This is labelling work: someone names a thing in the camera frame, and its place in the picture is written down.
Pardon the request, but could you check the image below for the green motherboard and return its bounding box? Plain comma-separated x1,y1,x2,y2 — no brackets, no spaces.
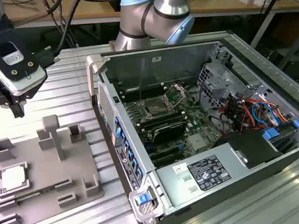
121,80,238,172

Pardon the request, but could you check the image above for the wooden desk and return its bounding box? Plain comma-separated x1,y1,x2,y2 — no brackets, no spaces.
2,0,299,35

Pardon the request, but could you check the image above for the orange wire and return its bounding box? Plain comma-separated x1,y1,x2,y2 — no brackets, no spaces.
238,94,290,131

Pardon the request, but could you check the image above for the black graphics card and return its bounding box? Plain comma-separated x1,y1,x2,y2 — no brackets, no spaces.
150,120,188,144

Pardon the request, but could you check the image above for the green RAM stick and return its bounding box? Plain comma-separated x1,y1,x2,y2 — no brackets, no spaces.
14,185,58,202

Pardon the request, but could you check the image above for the open grey PC case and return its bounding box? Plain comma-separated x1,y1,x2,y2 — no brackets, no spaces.
84,24,299,224

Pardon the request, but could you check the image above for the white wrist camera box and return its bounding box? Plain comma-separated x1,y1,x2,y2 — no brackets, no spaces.
0,26,50,98

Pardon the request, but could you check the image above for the black plastic air shroud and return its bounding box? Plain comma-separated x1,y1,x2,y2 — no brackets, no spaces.
214,129,284,172

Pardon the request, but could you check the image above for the black expansion slot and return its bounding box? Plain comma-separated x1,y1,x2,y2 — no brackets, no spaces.
149,146,188,168

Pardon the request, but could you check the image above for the silver perforated drive cage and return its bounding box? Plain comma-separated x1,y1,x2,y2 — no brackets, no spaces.
196,59,247,113

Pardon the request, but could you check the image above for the blue wire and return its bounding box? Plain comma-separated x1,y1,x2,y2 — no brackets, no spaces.
251,100,283,127

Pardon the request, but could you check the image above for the silver CPU with green edge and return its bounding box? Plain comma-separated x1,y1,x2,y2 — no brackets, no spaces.
0,166,29,193

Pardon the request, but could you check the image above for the black power supply label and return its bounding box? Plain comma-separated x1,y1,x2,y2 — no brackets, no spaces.
186,153,233,193

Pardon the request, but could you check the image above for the metal socket cover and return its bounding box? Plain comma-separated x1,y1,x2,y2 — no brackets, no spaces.
162,81,189,109

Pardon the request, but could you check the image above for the blue case latch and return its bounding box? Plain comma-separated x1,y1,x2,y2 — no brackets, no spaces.
135,193,150,206

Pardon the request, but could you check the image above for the grey printed parts rack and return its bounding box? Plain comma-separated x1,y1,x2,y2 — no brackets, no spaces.
0,110,108,224

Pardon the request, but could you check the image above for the CPU socket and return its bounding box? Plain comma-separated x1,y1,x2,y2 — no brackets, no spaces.
140,95,178,120

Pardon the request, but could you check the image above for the silver chipset heatsink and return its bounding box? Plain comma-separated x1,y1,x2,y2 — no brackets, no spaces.
187,133,208,151

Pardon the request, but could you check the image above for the black camera cable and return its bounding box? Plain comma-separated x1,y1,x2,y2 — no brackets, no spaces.
27,0,95,70

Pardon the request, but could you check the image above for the black RAM slot row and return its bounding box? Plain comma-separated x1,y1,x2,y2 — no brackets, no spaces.
136,111,186,127
119,82,166,102

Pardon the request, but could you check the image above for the thin wire locking lever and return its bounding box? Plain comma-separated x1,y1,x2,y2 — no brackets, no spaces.
136,76,143,104

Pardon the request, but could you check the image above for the grey power supply unit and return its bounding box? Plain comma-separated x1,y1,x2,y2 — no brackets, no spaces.
152,141,252,212

